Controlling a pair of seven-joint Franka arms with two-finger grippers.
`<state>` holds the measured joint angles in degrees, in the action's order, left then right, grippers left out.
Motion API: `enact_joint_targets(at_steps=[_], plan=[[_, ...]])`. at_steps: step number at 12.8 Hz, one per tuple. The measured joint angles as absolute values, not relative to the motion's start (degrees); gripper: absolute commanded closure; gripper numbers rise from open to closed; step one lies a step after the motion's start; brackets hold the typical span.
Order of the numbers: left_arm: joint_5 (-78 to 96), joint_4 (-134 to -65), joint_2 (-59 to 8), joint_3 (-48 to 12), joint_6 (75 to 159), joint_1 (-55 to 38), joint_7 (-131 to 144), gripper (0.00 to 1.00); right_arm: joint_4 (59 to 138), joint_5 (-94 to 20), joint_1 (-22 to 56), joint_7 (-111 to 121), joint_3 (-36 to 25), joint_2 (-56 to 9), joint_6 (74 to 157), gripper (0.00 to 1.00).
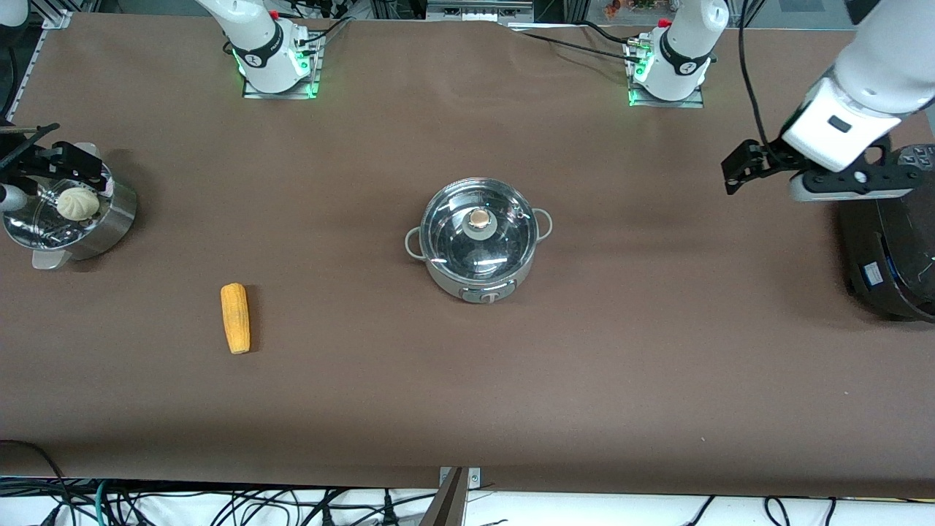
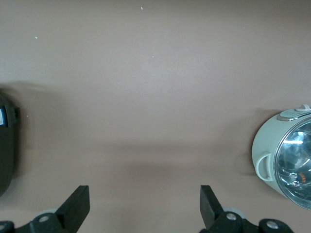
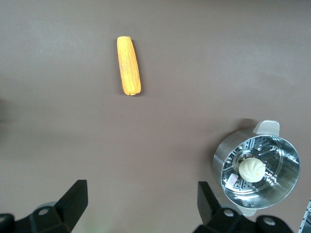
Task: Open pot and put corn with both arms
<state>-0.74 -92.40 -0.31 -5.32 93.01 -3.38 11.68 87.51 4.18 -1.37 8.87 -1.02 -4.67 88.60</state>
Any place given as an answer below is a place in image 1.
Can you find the grey power strip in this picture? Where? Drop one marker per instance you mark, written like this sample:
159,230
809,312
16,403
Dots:
478,10

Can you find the glass pot lid with knob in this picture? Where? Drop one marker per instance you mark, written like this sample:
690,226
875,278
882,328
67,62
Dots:
453,237

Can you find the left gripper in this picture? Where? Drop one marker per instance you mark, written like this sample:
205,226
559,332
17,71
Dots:
768,158

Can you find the steel steamer pot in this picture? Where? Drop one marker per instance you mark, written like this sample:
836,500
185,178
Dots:
109,219

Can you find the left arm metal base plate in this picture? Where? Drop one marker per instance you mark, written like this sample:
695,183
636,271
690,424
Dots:
694,102

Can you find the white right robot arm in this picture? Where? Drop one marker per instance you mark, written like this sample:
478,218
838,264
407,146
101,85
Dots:
269,52

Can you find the small metal table bracket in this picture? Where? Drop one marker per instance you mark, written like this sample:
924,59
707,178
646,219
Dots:
475,478

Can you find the aluminium frame profile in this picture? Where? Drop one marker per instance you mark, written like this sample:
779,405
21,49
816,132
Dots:
57,14

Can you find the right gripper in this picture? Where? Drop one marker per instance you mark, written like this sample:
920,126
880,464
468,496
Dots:
45,158

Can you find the white steamed bun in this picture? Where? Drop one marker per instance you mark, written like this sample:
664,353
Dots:
78,203

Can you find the brown table cover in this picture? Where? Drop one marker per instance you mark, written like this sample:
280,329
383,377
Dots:
467,394

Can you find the black rice cooker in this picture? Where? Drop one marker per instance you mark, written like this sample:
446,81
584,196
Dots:
898,252

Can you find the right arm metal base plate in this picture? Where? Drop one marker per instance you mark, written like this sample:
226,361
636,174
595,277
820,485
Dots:
313,80

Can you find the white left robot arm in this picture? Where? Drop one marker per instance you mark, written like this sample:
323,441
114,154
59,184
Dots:
683,58

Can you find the dark metal strut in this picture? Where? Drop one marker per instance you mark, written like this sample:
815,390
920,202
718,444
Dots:
447,504

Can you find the yellow corn cob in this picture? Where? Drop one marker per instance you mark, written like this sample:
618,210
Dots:
235,318

